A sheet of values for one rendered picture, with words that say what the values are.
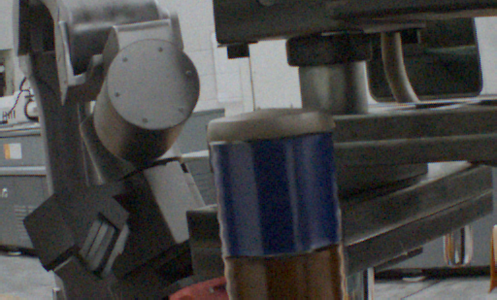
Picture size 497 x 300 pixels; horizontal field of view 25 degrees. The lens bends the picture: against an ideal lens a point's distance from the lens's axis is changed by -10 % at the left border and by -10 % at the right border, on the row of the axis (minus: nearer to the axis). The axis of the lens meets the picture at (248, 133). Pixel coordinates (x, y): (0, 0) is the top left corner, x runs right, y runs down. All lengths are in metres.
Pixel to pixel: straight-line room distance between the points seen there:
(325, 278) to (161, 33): 0.37
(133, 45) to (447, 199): 0.21
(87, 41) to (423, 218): 0.27
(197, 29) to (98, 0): 8.95
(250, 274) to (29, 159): 8.05
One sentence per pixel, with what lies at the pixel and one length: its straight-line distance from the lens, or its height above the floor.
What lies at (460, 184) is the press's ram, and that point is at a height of 1.13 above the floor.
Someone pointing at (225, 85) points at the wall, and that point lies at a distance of 9.57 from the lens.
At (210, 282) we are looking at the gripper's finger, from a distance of 0.74.
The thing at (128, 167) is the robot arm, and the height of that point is 1.16.
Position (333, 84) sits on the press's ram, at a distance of 0.64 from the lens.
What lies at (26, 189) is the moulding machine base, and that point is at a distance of 8.49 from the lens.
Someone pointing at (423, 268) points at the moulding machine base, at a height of 0.08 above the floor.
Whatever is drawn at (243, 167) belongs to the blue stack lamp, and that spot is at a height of 1.18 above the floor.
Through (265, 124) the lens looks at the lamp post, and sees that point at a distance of 0.35.
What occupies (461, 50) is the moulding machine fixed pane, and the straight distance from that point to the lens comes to 5.87.
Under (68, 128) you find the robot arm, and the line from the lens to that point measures 1.02.
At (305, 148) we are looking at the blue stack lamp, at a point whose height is 1.19.
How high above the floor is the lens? 1.21
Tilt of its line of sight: 3 degrees down
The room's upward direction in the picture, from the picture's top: 6 degrees counter-clockwise
